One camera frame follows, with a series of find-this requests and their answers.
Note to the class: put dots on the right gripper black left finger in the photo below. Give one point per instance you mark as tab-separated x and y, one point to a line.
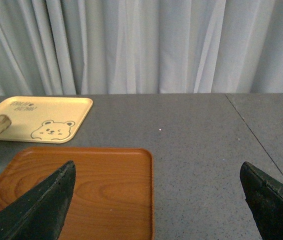
40	213

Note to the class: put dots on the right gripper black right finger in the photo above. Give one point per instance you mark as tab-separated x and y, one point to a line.
264	196

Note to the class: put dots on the brown wooden tray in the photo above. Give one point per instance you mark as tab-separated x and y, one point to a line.
113	196

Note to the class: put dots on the yellow bear tray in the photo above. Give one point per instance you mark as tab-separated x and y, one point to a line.
44	119

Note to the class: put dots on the grey curtain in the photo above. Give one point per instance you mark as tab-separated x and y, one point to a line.
85	47

